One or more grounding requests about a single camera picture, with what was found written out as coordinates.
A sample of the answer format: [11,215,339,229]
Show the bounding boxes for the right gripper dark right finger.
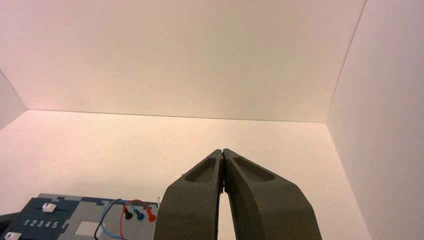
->
[222,148,323,240]

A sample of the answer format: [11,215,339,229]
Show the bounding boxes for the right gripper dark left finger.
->
[153,149,223,240]

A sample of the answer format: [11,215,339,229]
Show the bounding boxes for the small grey display screen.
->
[74,220,104,237]

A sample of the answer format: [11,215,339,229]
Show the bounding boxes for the teal and grey control box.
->
[0,193,161,240]

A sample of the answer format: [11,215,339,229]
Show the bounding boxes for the red banana plug wire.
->
[119,199,157,240]

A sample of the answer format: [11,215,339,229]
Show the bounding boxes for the blue banana plug wire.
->
[99,198,146,240]

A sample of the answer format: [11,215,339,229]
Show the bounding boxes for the black banana plug wire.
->
[94,202,134,240]

